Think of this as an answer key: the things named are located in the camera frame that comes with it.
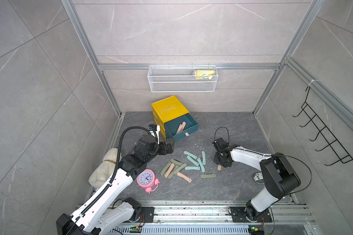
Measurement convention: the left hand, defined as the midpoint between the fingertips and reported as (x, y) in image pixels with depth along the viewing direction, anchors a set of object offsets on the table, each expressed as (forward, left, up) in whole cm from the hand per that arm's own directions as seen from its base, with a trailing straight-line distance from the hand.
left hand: (168, 138), depth 73 cm
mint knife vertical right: (+1, -21, -25) cm, 33 cm away
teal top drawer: (+15, -2, -9) cm, 18 cm away
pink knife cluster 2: (-6, +1, -25) cm, 25 cm away
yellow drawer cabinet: (+26, +2, -5) cm, 27 cm away
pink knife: (+16, -9, -10) cm, 20 cm away
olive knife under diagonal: (-8, -1, -26) cm, 27 cm away
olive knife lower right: (-10, -23, -26) cm, 36 cm away
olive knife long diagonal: (-5, -6, -26) cm, 27 cm away
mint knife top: (+4, -12, -25) cm, 29 cm away
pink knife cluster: (+14, -6, -10) cm, 18 cm away
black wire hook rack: (-11, -73, +5) cm, 74 cm away
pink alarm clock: (-12, +14, -24) cm, 30 cm away
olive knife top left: (-1, -3, -26) cm, 26 cm away
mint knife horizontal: (-5, -12, -26) cm, 29 cm away
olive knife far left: (-5, +4, -25) cm, 26 cm away
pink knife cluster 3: (-6, -30, -25) cm, 40 cm away
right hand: (-1, -32, -27) cm, 41 cm away
